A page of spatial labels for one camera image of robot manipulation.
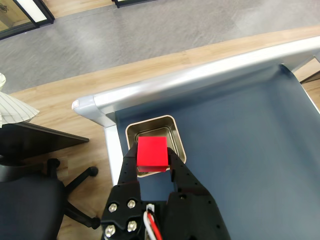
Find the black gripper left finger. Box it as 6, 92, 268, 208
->
100, 141, 147, 240

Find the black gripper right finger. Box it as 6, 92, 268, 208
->
163, 146, 231, 240

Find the red cube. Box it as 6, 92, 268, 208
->
136, 135, 169, 174

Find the square metal container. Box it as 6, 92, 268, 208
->
124, 114, 188, 179

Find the blue table mat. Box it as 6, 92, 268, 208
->
113, 63, 320, 240

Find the black office chair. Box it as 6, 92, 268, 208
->
0, 157, 102, 240

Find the white striped cloth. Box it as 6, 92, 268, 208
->
0, 71, 40, 128

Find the black framed glass panel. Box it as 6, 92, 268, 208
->
0, 0, 55, 41
111, 0, 160, 9

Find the red white black servo wire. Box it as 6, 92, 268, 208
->
143, 203, 163, 240

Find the silver table frame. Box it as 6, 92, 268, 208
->
71, 36, 320, 187

